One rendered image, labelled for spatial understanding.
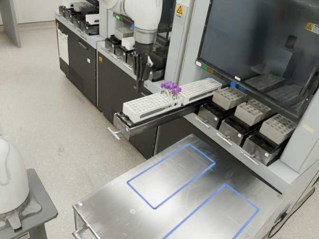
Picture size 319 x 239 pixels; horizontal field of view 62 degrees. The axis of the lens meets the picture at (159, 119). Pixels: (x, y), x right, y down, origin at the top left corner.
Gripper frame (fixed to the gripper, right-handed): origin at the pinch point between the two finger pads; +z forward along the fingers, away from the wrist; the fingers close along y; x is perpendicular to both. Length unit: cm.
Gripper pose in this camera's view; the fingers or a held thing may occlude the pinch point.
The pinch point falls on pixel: (139, 85)
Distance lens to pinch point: 119.6
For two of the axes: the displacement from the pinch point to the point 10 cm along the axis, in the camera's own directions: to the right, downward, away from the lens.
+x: -7.7, 2.9, -5.7
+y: -6.2, -5.3, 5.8
